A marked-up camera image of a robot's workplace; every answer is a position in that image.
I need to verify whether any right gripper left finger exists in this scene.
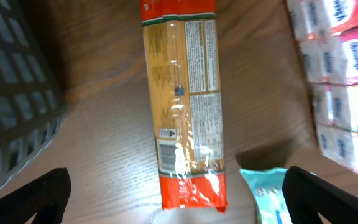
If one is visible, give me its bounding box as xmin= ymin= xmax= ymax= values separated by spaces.
xmin=0 ymin=168 xmax=71 ymax=224

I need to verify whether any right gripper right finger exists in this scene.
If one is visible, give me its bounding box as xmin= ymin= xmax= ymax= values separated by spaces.
xmin=282 ymin=166 xmax=358 ymax=224

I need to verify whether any white wet wipes pack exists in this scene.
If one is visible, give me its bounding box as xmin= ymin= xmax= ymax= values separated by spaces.
xmin=240 ymin=168 xmax=292 ymax=224

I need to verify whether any multicolour tissue pack bundle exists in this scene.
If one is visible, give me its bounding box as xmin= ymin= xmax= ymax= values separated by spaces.
xmin=286 ymin=0 xmax=358 ymax=174

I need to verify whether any orange yellow snack package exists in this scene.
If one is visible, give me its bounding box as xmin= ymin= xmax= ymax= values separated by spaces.
xmin=140 ymin=0 xmax=227 ymax=212

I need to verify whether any grey plastic mesh basket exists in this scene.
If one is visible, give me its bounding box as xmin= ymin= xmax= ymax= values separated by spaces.
xmin=0 ymin=0 xmax=66 ymax=190

